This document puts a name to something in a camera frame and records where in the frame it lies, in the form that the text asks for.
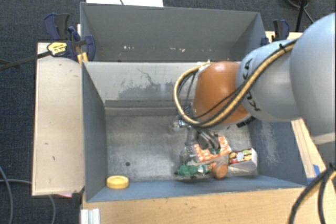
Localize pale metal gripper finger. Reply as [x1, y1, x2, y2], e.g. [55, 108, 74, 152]
[179, 154, 195, 165]
[183, 144, 197, 156]

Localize green toy animal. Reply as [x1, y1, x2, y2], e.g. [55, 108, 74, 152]
[174, 163, 212, 178]

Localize orange brick-print box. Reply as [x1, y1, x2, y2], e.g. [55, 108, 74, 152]
[194, 135, 233, 164]

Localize brown round toy food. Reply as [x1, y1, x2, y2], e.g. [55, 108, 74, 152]
[211, 161, 229, 180]

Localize grey metal bin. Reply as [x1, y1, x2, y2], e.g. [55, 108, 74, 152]
[79, 2, 308, 204]

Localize white burger-print packet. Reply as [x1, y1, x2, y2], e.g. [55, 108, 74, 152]
[227, 147, 259, 173]

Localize yellow round disc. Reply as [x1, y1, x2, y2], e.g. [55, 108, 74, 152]
[106, 175, 130, 190]

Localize pale wood flat board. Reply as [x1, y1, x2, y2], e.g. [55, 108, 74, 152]
[31, 41, 86, 197]

